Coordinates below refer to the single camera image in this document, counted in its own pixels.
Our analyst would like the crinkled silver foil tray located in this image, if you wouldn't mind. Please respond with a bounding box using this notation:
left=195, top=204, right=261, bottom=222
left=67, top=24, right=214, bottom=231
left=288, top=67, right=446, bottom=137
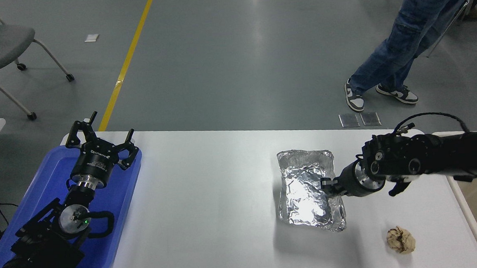
left=274, top=146, right=348, bottom=236

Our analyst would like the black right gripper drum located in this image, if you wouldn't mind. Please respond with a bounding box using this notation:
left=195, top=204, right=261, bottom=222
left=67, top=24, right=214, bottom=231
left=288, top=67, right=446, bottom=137
left=335, top=160, right=365, bottom=199

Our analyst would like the person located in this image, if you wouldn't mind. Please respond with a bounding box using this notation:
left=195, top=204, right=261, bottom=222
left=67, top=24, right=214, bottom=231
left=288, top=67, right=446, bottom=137
left=339, top=0, right=477, bottom=113

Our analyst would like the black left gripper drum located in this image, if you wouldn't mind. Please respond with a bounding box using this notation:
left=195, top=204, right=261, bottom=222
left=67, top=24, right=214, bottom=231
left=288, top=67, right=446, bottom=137
left=68, top=141, right=120, bottom=190

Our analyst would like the metal floor plate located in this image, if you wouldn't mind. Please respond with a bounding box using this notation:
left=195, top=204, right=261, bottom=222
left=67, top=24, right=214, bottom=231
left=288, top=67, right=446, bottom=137
left=339, top=112, right=360, bottom=128
left=360, top=111, right=382, bottom=127

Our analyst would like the crumpled tan paper ball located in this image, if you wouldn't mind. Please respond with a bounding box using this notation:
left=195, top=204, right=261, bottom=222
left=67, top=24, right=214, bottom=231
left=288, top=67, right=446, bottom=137
left=385, top=225, right=417, bottom=256

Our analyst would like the blue plastic tray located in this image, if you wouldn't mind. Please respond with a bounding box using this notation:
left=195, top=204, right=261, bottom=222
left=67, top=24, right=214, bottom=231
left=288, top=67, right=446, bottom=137
left=0, top=140, right=149, bottom=268

